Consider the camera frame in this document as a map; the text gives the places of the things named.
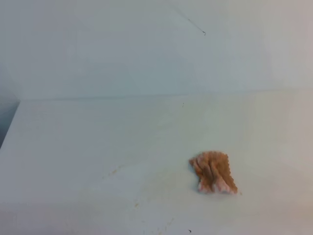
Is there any stained pink white rag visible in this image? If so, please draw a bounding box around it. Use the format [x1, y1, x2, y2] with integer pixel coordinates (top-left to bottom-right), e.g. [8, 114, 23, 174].
[189, 151, 238, 194]

